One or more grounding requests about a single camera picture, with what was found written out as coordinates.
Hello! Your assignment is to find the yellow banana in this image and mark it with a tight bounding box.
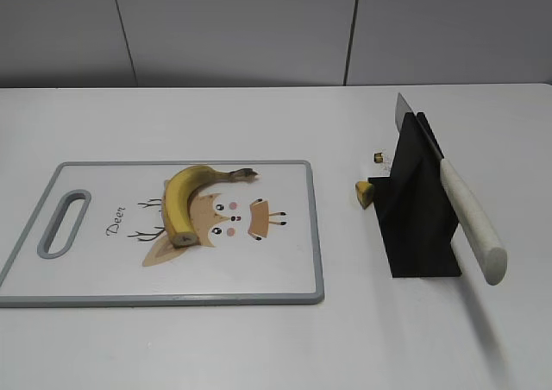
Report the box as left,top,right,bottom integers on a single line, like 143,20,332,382
161,165,258,248

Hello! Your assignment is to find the white handled kitchen knife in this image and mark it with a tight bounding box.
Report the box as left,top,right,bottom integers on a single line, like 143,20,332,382
416,118,508,286

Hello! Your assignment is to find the large banana end piece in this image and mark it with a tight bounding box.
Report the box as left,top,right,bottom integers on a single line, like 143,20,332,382
355,180,375,210

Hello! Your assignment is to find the small banana bit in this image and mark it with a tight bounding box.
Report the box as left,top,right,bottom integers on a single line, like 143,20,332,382
373,152,385,164

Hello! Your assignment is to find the black knife stand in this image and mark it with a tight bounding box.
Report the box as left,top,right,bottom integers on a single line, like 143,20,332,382
368,112,461,278

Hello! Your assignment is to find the white deer cutting board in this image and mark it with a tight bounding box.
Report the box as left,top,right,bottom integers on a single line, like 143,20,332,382
1,160,324,308

